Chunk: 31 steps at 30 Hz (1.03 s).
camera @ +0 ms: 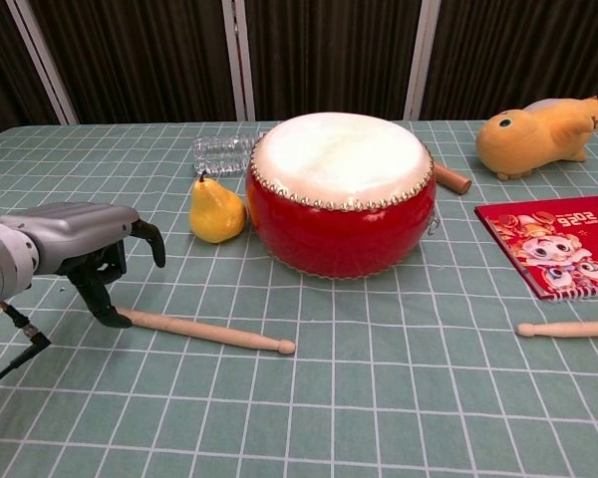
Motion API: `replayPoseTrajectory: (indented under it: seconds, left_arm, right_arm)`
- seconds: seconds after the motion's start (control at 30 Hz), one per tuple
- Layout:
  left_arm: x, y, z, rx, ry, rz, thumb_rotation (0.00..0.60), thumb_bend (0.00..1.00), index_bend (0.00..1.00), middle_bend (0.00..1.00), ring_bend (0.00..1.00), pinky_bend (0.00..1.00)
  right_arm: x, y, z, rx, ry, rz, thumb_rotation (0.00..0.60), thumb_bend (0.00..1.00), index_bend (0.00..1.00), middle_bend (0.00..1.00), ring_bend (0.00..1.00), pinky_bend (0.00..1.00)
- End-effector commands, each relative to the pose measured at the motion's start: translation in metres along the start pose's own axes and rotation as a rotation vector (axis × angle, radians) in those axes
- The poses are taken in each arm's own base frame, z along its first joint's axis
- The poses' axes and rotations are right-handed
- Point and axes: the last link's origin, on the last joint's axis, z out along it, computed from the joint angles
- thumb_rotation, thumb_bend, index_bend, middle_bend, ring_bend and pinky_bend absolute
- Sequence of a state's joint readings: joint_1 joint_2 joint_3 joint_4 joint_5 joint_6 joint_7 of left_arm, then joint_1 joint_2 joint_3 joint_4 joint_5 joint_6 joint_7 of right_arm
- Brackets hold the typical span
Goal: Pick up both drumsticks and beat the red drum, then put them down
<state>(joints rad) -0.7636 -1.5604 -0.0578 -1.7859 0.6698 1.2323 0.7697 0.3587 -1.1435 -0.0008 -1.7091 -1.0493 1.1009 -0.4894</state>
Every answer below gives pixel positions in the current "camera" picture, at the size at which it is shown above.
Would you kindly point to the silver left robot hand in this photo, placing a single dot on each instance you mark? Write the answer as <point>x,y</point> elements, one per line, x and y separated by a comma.
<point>75,234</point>

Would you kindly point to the light wooden drumstick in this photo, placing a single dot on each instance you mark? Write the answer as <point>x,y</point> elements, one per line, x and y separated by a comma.
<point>573,329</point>
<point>204,331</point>

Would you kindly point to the red drum with white skin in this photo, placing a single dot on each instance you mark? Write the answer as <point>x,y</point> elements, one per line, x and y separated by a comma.
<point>339,234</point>

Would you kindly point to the green grid cutting mat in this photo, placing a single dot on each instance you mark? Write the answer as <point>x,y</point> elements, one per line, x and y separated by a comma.
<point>329,398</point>

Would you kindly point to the yellow pear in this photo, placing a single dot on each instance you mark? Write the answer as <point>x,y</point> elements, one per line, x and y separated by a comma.
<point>216,214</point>

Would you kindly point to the clear plastic water bottle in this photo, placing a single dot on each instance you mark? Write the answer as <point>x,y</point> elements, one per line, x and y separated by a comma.
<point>219,154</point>

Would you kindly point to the brown wooden cylinder stick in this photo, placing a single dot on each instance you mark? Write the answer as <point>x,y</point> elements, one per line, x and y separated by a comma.
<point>453,178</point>

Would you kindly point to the yellow plush animal toy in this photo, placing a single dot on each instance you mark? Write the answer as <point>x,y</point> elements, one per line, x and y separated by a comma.
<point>528,139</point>

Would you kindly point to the red cartoon print notebook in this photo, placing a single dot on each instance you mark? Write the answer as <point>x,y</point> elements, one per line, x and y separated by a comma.
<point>558,244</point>

